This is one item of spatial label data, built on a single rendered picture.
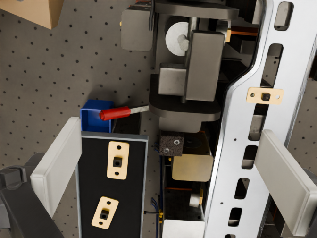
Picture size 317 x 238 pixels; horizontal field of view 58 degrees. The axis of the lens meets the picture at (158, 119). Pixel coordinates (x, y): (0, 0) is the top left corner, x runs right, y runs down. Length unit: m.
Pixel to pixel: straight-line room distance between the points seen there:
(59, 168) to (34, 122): 0.95
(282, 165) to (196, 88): 0.31
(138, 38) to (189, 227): 0.46
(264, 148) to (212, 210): 0.67
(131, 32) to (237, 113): 0.32
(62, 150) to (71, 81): 0.85
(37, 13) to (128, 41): 0.40
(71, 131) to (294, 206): 0.14
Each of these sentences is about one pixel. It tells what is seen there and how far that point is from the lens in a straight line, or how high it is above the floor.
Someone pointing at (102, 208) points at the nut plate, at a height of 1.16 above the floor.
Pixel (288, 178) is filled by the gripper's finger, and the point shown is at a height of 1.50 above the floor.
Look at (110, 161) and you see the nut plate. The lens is 0.57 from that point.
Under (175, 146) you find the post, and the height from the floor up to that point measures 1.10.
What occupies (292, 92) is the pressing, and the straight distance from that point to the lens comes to 0.74.
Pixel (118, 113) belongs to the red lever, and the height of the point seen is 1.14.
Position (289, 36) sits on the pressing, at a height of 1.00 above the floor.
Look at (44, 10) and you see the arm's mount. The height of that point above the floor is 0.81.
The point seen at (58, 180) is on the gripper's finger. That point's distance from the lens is 0.17.
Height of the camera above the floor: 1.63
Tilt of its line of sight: 65 degrees down
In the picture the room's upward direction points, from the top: 180 degrees clockwise
